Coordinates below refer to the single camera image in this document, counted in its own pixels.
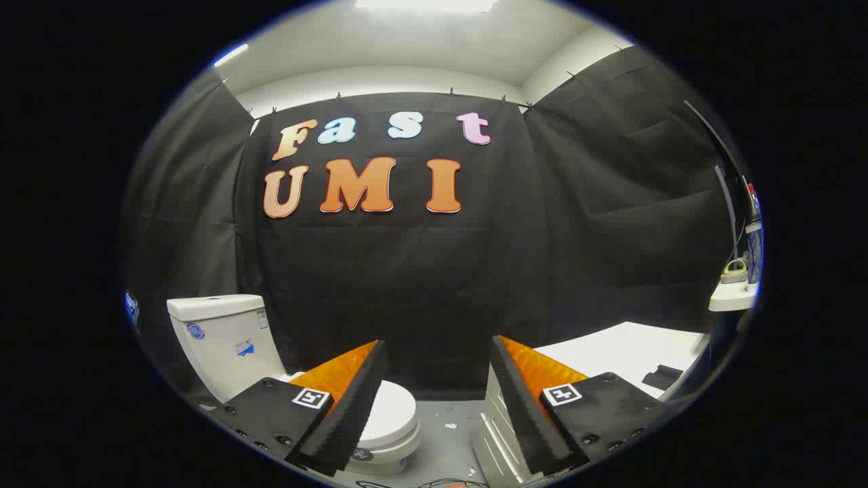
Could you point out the blue patterned bottle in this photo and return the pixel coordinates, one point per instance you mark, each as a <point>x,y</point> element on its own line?
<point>754,257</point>

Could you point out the black backdrop cloth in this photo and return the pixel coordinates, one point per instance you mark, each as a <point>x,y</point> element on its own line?
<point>420,285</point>

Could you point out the tape roll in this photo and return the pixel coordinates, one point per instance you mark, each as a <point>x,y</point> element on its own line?
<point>734,272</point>

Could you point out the ceiling light panel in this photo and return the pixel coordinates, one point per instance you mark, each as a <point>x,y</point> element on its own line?
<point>427,4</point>

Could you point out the white toilet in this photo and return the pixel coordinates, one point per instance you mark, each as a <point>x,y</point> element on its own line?
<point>224,339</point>

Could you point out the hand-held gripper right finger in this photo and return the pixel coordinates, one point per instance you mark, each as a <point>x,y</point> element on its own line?
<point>529,420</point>

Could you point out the small black object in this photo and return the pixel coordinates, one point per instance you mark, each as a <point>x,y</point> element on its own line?
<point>662,377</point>

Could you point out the white toilet lid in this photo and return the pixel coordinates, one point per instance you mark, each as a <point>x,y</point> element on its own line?
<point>395,410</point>

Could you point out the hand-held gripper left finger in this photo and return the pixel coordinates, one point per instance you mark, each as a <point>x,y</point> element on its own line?
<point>352,413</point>

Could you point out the white shelf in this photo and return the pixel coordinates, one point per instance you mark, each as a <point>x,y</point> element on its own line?
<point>731,298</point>

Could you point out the small blue object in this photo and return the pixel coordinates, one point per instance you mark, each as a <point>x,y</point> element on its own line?
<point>131,306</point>

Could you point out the white toilet seat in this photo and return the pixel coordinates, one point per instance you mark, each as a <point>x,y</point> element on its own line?
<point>400,449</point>

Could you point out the dark curved panel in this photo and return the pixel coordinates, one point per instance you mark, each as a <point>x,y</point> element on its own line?
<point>727,163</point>

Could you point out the white drawer cabinet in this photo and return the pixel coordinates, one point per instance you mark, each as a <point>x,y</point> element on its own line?
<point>624,352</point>

